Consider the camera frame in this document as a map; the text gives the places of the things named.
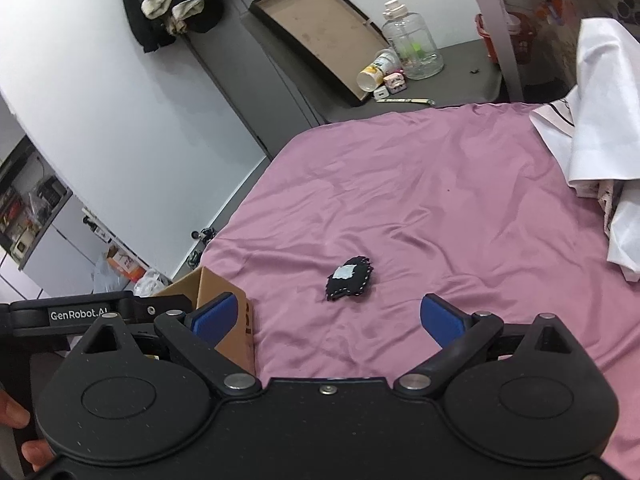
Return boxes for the brown cardboard box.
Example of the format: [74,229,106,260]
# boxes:
[155,266,255,374]

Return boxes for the black fuzzy patch toy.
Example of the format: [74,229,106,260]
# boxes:
[324,256,373,301]

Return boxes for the person's left hand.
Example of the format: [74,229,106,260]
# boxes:
[0,389,57,474]

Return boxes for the white plastic bag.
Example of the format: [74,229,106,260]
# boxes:
[132,269,170,297]

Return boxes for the orange carton box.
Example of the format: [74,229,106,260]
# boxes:
[106,245,148,283]

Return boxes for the pink bed sheet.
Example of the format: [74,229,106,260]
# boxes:
[202,104,639,479]

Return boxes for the grey door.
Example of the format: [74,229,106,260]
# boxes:
[186,0,322,158]

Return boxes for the small white pink box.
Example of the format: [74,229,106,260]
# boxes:
[383,72,407,94]

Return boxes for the white crumpled cloth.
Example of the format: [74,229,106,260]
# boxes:
[529,18,639,283]

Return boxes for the white paper cup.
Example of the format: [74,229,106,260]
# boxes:
[356,49,401,92]

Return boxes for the clear plastic water jug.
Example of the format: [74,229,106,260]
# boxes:
[382,0,445,80]

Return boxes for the red bag under desk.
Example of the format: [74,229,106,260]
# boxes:
[474,12,536,66]

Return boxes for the black framed brown board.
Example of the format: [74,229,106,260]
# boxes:
[250,0,388,106]

